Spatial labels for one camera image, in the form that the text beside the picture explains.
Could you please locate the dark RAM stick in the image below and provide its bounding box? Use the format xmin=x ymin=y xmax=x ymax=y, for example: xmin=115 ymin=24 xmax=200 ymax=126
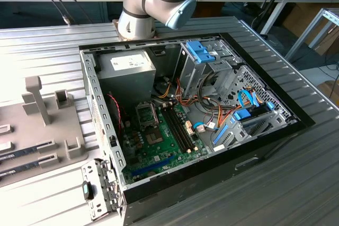
xmin=0 ymin=161 xmax=43 ymax=178
xmin=0 ymin=145 xmax=40 ymax=161

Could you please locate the grey metal disk bay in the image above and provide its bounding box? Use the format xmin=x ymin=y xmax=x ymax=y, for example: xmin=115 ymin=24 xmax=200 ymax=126
xmin=211 ymin=105 xmax=299 ymax=154

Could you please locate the grey parts rack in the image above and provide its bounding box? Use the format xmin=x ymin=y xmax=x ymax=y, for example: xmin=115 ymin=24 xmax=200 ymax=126
xmin=0 ymin=75 xmax=90 ymax=187

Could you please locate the blue wire white plug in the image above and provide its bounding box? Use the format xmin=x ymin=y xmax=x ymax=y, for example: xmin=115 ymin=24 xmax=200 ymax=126
xmin=192 ymin=121 xmax=212 ymax=134

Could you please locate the green motherboard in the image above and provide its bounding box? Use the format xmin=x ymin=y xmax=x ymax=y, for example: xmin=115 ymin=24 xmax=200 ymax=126
xmin=120 ymin=101 xmax=212 ymax=186

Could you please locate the silver rear slot bracket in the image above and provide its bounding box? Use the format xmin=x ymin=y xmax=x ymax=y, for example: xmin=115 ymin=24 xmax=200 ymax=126
xmin=81 ymin=158 xmax=125 ymax=222

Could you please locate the black open PC case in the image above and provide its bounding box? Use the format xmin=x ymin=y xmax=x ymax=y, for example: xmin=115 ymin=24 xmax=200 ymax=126
xmin=78 ymin=32 xmax=316 ymax=225

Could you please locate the black RAM slot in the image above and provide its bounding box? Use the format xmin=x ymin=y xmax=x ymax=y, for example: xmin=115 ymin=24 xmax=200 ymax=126
xmin=160 ymin=108 xmax=189 ymax=153
xmin=166 ymin=106 xmax=195 ymax=151

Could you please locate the black latch teal button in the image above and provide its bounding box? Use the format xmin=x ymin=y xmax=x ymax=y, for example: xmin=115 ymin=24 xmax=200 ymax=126
xmin=82 ymin=180 xmax=95 ymax=201

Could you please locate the red black twisted wire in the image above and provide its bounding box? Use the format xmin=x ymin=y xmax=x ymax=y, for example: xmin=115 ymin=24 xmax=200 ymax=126
xmin=106 ymin=91 xmax=125 ymax=130

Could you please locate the brown cardboard carton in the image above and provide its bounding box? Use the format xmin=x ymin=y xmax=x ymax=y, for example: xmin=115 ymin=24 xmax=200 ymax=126
xmin=316 ymin=79 xmax=339 ymax=104

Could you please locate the brown cardboard sheet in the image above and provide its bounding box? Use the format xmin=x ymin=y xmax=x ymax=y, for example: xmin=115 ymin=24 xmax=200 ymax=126
xmin=307 ymin=24 xmax=339 ymax=56

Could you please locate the large blue disk carrier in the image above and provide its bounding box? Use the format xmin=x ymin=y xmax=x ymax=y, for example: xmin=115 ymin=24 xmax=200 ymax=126
xmin=186 ymin=40 xmax=217 ymax=64

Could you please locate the blue plastic card latch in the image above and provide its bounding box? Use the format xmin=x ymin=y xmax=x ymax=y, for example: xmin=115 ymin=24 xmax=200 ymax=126
xmin=212 ymin=124 xmax=231 ymax=144

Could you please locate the blue flat data wire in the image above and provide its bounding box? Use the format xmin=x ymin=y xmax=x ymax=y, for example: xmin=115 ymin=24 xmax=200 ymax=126
xmin=238 ymin=89 xmax=260 ymax=108

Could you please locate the blue expansion slot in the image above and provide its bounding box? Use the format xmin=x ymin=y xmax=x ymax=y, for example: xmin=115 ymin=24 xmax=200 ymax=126
xmin=131 ymin=155 xmax=176 ymax=177

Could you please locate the yellow wire bundle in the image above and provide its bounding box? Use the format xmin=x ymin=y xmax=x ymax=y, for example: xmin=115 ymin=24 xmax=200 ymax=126
xmin=157 ymin=88 xmax=174 ymax=99

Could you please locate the grey power supply unit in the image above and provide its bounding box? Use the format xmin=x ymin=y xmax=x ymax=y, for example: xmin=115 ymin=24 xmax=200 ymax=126
xmin=95 ymin=49 xmax=157 ymax=110

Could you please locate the aluminium profile frame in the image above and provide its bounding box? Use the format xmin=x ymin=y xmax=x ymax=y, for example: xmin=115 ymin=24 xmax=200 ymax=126
xmin=284 ymin=7 xmax=339 ymax=64

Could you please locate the grey metal drive cage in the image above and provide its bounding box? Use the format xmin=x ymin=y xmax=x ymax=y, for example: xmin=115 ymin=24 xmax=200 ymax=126
xmin=176 ymin=39 xmax=243 ymax=100

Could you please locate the CPU socket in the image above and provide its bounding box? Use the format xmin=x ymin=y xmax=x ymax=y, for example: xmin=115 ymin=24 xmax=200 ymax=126
xmin=144 ymin=128 xmax=165 ymax=147

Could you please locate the orange wire bundle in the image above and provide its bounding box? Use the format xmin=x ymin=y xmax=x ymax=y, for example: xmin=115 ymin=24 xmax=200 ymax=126
xmin=174 ymin=77 xmax=238 ymax=131

